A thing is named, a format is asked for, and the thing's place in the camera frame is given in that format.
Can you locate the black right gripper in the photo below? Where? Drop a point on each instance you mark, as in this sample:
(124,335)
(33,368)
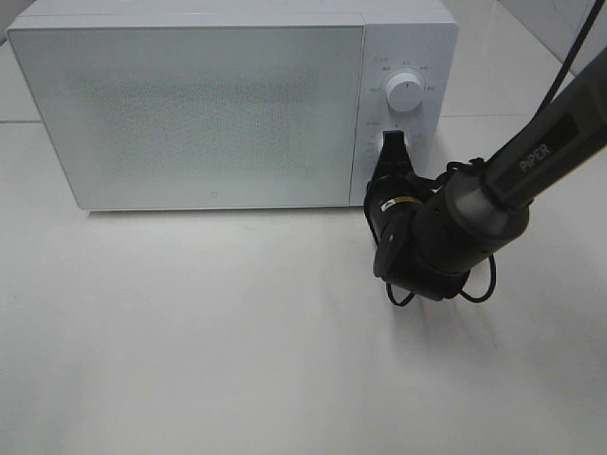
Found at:
(394,196)

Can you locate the white timer knob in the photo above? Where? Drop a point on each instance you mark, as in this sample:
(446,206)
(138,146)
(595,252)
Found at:
(379,149)

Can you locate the white microwave door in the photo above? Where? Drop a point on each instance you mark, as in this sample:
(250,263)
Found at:
(197,118)

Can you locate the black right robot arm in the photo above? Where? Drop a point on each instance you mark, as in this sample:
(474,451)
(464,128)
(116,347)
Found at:
(430,233)

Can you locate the upper white power knob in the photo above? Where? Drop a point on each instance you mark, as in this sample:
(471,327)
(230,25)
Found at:
(404,90)

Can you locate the white microwave oven body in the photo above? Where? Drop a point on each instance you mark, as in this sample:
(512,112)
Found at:
(418,35)

